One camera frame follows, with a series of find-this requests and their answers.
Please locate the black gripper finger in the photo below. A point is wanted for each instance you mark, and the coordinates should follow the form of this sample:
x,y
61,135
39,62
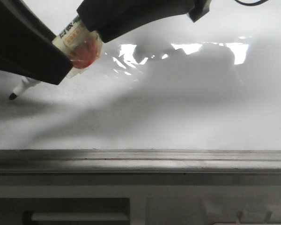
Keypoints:
x,y
114,18
26,46

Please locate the black white whiteboard marker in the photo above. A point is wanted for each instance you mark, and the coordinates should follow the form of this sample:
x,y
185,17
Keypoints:
x,y
80,45

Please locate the white whiteboard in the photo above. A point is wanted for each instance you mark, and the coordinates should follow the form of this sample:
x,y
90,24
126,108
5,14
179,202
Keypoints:
x,y
171,96

